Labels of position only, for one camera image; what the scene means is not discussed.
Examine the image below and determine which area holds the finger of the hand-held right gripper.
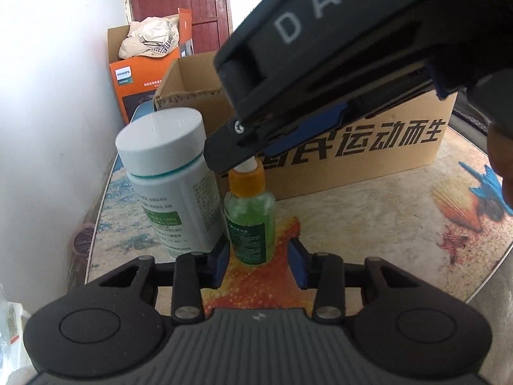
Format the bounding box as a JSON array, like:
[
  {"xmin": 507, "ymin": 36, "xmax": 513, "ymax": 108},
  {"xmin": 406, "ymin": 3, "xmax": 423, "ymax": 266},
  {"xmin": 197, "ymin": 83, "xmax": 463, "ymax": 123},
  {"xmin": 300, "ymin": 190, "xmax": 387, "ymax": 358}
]
[{"xmin": 204, "ymin": 102, "xmax": 354, "ymax": 174}]

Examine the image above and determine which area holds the person's right hand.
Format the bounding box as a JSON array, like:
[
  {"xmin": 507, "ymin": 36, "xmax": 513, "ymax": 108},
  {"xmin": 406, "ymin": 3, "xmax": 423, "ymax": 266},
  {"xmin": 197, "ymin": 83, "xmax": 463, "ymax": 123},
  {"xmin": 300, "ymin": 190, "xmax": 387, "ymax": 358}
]
[{"xmin": 486, "ymin": 122, "xmax": 513, "ymax": 215}]

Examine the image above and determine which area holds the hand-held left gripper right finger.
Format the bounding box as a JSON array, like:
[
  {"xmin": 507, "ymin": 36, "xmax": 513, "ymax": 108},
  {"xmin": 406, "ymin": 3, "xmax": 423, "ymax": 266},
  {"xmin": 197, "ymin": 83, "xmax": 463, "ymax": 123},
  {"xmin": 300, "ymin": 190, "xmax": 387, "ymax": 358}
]
[{"xmin": 289, "ymin": 238, "xmax": 421, "ymax": 325}]

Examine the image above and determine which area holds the large printed cardboard box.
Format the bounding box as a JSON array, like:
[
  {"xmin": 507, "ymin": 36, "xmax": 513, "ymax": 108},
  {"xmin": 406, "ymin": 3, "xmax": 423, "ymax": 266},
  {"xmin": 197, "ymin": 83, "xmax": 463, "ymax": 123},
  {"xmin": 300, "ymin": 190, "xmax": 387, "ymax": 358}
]
[{"xmin": 153, "ymin": 52, "xmax": 458, "ymax": 201}]

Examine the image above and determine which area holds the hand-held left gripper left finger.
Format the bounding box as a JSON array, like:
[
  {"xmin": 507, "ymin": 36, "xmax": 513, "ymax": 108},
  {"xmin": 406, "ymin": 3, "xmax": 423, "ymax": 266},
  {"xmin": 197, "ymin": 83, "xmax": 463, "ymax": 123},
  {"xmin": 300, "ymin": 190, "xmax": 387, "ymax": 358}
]
[{"xmin": 98, "ymin": 243, "xmax": 231, "ymax": 326}]

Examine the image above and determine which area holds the white capped pill bottle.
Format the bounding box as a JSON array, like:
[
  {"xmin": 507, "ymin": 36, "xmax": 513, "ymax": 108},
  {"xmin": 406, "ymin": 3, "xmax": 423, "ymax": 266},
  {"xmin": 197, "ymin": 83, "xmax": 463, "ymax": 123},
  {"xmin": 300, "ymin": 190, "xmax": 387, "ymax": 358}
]
[{"xmin": 115, "ymin": 107, "xmax": 229, "ymax": 259}]

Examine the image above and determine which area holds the dark brown round object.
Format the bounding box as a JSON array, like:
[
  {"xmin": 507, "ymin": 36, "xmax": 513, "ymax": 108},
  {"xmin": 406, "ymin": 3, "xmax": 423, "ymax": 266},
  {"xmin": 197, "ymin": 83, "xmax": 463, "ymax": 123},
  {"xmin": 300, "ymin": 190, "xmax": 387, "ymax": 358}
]
[{"xmin": 71, "ymin": 225, "xmax": 99, "ymax": 259}]

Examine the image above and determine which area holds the orange product box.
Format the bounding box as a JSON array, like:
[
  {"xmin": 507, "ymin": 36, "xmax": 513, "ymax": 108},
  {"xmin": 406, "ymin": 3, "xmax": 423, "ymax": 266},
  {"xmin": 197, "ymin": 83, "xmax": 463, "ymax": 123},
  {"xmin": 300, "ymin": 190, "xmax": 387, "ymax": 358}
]
[{"xmin": 107, "ymin": 8, "xmax": 193, "ymax": 125}]

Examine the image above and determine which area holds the green dropper bottle orange cap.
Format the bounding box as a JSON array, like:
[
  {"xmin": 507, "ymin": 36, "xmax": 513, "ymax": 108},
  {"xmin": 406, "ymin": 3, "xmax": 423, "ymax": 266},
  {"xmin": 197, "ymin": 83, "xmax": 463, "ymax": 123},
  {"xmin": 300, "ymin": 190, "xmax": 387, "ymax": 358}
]
[{"xmin": 223, "ymin": 159, "xmax": 277, "ymax": 266}]

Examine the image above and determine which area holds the seashell printed mat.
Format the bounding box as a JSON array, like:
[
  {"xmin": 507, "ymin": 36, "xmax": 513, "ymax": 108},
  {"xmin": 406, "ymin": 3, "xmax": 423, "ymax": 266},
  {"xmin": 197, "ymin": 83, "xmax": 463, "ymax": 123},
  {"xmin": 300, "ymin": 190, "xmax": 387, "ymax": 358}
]
[{"xmin": 82, "ymin": 124, "xmax": 513, "ymax": 321}]

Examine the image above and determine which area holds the white crumpled cloth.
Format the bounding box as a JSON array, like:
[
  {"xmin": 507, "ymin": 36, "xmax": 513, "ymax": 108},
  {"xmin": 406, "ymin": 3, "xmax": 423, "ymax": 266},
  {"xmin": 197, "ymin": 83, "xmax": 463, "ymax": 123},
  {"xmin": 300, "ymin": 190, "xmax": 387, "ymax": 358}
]
[{"xmin": 118, "ymin": 16, "xmax": 180, "ymax": 60}]

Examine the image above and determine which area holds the clear plastic bag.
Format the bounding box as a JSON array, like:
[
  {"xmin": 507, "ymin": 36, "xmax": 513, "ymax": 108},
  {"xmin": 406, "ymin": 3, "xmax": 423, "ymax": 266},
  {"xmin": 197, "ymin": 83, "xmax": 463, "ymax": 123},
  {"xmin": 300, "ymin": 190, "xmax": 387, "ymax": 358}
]
[{"xmin": 0, "ymin": 283, "xmax": 35, "ymax": 373}]

